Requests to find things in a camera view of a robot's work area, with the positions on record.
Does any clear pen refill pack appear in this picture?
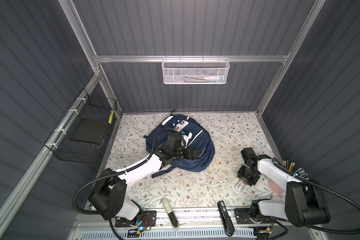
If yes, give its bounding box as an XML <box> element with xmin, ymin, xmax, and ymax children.
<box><xmin>235</xmin><ymin>180</ymin><xmax>247</xmax><ymax>193</ymax></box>

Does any navy blue student backpack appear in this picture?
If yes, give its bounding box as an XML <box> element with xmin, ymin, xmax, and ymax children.
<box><xmin>144</xmin><ymin>115</ymin><xmax>215</xmax><ymax>178</ymax></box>

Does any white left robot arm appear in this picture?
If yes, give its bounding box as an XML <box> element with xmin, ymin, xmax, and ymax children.
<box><xmin>88</xmin><ymin>145</ymin><xmax>203</xmax><ymax>226</ymax></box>

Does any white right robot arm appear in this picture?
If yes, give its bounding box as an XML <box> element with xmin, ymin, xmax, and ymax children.
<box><xmin>238</xmin><ymin>148</ymin><xmax>331</xmax><ymax>227</ymax></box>

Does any pink pencil cup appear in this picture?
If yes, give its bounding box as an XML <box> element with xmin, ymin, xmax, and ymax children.
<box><xmin>268</xmin><ymin>179</ymin><xmax>287</xmax><ymax>195</ymax></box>

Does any black and white stapler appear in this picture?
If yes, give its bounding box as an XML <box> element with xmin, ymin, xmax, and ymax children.
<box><xmin>161</xmin><ymin>198</ymin><xmax>180</xmax><ymax>231</ymax></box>

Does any white wire mesh basket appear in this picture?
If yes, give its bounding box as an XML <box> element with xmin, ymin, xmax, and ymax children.
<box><xmin>161</xmin><ymin>58</ymin><xmax>230</xmax><ymax>85</ymax></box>

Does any black wire wall basket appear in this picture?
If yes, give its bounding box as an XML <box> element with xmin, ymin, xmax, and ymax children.
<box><xmin>45</xmin><ymin>90</ymin><xmax>118</xmax><ymax>164</ymax></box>

